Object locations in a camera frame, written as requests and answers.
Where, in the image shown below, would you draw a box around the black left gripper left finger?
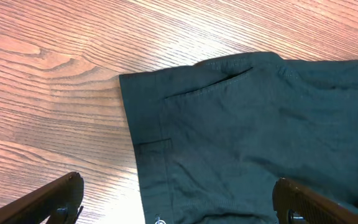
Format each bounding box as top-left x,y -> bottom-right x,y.
0,172 -> 84,224

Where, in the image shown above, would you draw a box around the black shorts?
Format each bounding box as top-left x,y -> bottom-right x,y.
119,52 -> 358,223

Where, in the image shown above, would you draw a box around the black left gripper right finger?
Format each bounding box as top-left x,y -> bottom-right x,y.
272,178 -> 358,224

